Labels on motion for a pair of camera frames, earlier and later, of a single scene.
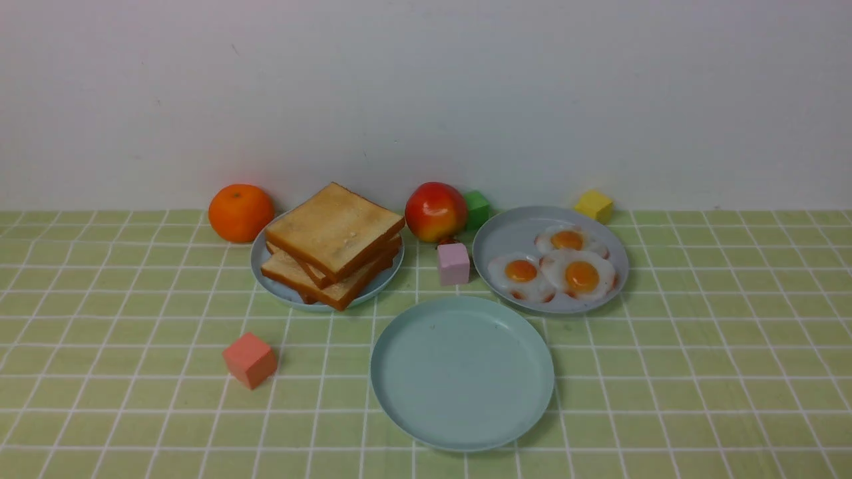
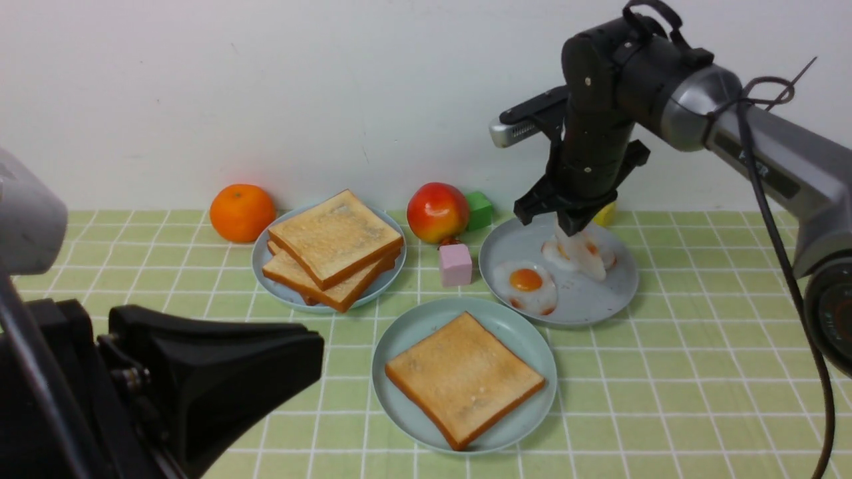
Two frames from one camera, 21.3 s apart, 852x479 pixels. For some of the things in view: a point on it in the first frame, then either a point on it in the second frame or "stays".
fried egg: x=578 y=274 -> x=583 y=251
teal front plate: x=460 y=374 stays
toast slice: x=308 y=299 stays
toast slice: x=334 y=231 -> x=466 y=376
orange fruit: x=239 y=213 stays
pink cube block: x=454 y=263 stays
